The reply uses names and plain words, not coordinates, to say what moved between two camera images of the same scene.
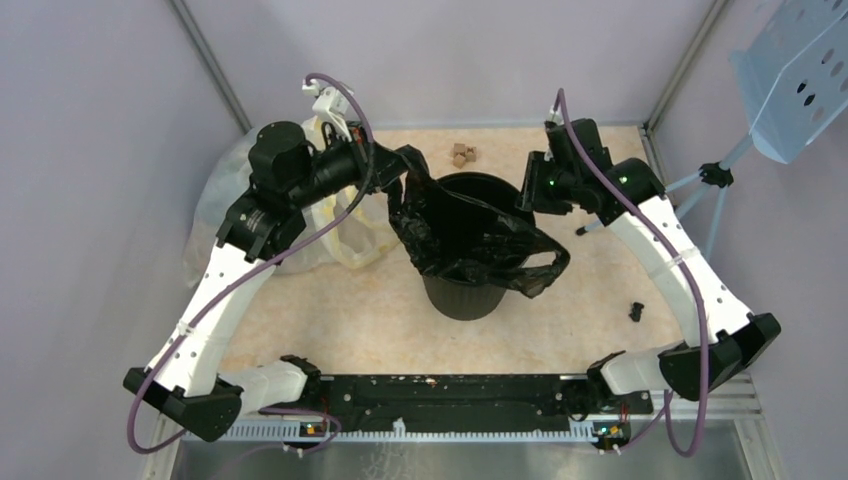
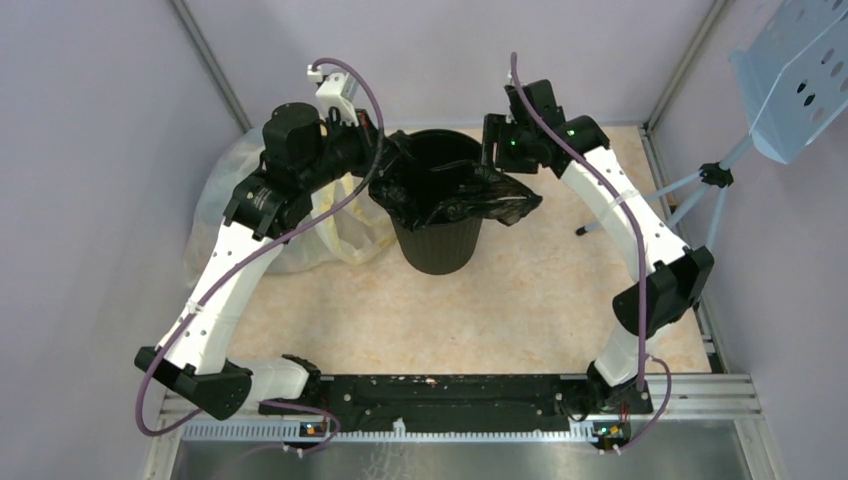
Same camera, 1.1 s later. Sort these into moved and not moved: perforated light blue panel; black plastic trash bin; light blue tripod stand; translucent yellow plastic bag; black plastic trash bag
Moved: black plastic trash bag; black plastic trash bin
Not moved: translucent yellow plastic bag; light blue tripod stand; perforated light blue panel
